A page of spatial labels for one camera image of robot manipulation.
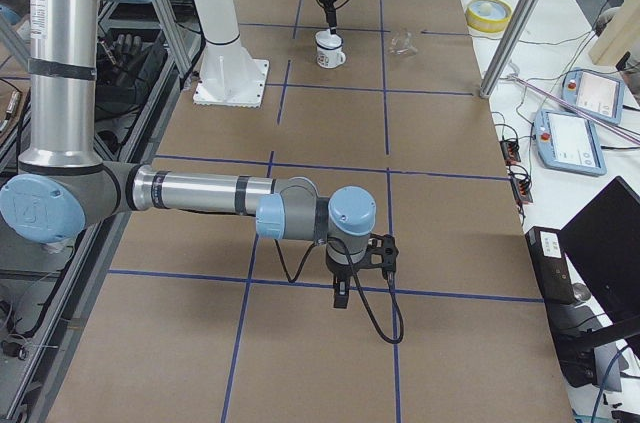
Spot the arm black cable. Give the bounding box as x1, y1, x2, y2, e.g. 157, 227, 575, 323
272, 235, 405, 345

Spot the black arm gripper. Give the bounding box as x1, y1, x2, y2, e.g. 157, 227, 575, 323
326, 258, 363, 309

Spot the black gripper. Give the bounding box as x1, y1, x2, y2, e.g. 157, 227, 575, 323
318, 0, 337, 34

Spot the white ceramic lid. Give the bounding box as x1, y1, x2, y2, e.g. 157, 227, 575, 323
315, 30, 343, 50

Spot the far teach pendant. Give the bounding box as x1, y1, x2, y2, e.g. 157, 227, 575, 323
562, 68, 625, 125

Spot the near teach pendant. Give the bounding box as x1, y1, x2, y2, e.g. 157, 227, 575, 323
533, 109, 607, 176

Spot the black orange connector block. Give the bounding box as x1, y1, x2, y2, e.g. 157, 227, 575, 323
499, 138, 521, 165
510, 173, 533, 205

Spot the teach pendant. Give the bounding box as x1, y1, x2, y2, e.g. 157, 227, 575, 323
533, 109, 607, 176
562, 68, 625, 125

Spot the wooden board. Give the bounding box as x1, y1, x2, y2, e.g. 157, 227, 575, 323
589, 0, 639, 66

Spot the yellow tape roll with plate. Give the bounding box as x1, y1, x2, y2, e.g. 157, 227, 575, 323
465, 0, 513, 34

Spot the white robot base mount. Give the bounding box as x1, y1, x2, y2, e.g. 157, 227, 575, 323
194, 0, 269, 108

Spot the white enamel mug blue rim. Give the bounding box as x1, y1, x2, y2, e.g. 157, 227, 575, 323
316, 45, 346, 69

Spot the black laptop monitor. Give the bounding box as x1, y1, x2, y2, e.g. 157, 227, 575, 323
547, 176, 639, 392

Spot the left side rack frame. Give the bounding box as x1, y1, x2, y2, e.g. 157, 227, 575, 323
0, 0, 206, 423

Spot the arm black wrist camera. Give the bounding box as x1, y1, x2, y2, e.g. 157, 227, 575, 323
365, 234, 399, 285

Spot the aluminium frame post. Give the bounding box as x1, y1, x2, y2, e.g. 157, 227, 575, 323
479, 0, 539, 99

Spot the black device box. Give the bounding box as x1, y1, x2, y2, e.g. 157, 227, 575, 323
525, 226, 576, 305

